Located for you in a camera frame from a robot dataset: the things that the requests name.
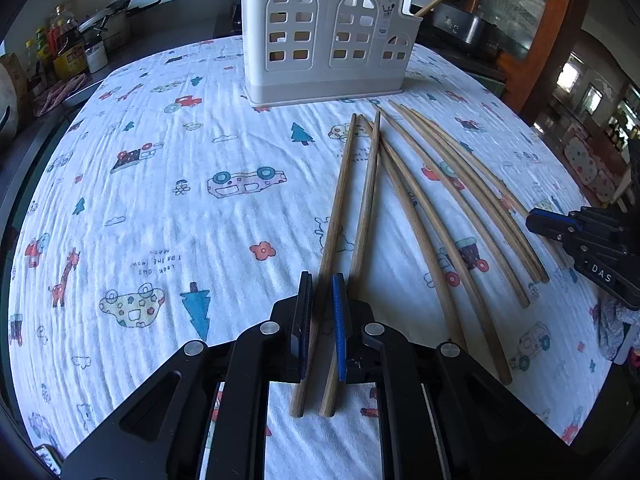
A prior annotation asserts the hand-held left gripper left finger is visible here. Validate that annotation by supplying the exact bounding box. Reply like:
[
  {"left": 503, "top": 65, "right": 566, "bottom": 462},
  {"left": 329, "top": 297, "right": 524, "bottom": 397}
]
[{"left": 60, "top": 271, "right": 314, "bottom": 480}]

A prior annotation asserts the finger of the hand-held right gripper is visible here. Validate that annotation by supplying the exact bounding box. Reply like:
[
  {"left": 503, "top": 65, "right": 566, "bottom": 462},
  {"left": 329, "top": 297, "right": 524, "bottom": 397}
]
[{"left": 526, "top": 208, "right": 576, "bottom": 241}]

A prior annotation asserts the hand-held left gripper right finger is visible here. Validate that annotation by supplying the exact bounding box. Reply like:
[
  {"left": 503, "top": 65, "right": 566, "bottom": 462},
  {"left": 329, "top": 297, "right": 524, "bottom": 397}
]
[{"left": 332, "top": 273, "right": 586, "bottom": 480}]

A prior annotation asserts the pile of wooden chopsticks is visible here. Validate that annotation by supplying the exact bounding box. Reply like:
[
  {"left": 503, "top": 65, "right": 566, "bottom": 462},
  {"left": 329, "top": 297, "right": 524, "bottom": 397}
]
[{"left": 320, "top": 100, "right": 568, "bottom": 418}]

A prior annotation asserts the white plastic utensil holder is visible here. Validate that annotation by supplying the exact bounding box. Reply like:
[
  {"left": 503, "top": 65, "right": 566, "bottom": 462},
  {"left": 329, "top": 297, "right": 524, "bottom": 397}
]
[{"left": 240, "top": 0, "right": 423, "bottom": 109}]

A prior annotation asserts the person's right forearm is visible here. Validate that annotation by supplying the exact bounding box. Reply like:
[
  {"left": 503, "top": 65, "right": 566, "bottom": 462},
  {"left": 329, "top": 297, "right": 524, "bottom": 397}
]
[{"left": 597, "top": 295, "right": 640, "bottom": 367}]

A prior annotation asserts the patterned seat cushion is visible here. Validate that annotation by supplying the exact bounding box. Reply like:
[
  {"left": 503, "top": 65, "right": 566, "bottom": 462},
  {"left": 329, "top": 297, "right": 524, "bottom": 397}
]
[{"left": 564, "top": 135, "right": 632, "bottom": 206}]

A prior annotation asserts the printed white table cloth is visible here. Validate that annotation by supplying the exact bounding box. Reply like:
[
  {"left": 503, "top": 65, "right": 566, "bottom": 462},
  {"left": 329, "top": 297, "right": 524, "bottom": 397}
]
[{"left": 7, "top": 35, "right": 632, "bottom": 480}]

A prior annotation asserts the wooden glass-door cabinet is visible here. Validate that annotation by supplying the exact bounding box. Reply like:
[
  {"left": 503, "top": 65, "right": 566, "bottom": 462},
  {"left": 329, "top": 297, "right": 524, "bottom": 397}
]
[{"left": 470, "top": 0, "right": 596, "bottom": 116}]

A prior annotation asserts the black rice cooker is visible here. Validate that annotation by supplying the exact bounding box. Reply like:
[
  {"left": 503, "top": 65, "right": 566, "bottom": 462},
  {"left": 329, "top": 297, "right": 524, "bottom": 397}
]
[{"left": 428, "top": 0, "right": 501, "bottom": 47}]

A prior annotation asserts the pink dish rag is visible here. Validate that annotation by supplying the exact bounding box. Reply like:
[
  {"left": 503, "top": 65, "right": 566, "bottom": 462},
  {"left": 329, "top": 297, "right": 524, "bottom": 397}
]
[{"left": 40, "top": 74, "right": 91, "bottom": 113}]

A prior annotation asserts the white jar with black cap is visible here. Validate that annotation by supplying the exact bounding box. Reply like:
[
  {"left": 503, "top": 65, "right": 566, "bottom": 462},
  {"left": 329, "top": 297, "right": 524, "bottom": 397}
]
[{"left": 84, "top": 40, "right": 108, "bottom": 74}]

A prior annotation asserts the large soy sauce bottle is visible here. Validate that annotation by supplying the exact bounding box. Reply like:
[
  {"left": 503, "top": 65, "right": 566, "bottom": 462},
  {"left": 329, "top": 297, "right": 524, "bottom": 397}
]
[{"left": 50, "top": 6, "right": 90, "bottom": 81}]

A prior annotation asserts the steel pressure cooker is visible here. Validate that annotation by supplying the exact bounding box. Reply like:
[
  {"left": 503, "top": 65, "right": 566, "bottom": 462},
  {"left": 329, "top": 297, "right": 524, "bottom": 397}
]
[{"left": 77, "top": 0, "right": 163, "bottom": 53}]

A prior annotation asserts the round wooden cutting board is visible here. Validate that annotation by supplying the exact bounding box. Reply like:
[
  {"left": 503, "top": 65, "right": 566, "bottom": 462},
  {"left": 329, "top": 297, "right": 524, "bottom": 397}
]
[{"left": 0, "top": 52, "right": 28, "bottom": 136}]

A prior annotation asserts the green label bottle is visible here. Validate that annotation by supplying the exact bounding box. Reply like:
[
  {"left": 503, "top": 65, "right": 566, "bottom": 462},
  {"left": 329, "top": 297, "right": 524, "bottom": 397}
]
[{"left": 34, "top": 27, "right": 55, "bottom": 76}]

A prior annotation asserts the yellow cap bottle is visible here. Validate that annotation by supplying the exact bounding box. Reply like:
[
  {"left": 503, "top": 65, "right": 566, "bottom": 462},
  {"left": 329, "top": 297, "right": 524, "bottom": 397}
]
[{"left": 22, "top": 39, "right": 41, "bottom": 81}]

